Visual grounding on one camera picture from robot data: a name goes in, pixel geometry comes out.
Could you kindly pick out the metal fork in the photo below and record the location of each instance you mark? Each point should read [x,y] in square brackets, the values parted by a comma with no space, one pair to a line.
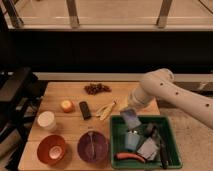
[90,133]

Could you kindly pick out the grey cloth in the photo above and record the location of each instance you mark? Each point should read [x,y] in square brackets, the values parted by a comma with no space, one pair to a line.
[148,149]

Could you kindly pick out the wooden cutting board table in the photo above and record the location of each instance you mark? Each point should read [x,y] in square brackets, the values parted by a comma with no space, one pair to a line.
[75,113]

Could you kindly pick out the red bowl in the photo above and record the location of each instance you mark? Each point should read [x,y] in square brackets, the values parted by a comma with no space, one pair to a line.
[51,149]

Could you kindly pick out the blue sponge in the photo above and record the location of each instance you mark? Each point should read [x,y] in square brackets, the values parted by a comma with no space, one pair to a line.
[131,119]

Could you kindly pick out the orange apple toy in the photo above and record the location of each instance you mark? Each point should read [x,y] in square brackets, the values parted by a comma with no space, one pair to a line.
[67,106]

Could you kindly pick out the green plastic tray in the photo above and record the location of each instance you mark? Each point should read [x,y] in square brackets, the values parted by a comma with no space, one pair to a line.
[117,138]

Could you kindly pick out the purple bowl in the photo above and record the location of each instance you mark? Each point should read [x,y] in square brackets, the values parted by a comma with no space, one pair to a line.
[101,146]

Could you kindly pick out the small metal can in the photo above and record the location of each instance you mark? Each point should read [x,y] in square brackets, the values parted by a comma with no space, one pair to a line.
[149,130]

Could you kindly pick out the light blue cup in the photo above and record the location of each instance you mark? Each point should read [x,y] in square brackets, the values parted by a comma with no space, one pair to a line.
[132,139]

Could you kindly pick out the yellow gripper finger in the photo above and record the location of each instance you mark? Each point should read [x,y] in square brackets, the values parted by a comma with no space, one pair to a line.
[124,104]

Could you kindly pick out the red carrot toy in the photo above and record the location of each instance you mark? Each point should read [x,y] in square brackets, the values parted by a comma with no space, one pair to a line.
[125,155]

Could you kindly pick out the dark red grapes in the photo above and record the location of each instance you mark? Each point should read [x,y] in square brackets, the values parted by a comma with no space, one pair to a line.
[93,89]

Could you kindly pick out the black handled knife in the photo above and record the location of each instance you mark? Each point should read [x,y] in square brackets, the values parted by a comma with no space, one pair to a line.
[163,151]

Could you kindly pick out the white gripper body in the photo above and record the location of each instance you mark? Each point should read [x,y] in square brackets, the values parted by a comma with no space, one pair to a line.
[139,98]

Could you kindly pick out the white cup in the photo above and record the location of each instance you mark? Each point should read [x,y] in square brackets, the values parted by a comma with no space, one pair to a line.
[47,120]

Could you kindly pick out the black rectangular bar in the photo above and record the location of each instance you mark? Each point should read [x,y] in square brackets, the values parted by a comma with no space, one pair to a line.
[85,110]

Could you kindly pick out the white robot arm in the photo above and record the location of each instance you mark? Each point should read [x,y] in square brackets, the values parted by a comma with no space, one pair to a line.
[159,84]

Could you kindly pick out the black chair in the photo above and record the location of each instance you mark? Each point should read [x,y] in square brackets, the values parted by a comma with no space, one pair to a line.
[16,94]

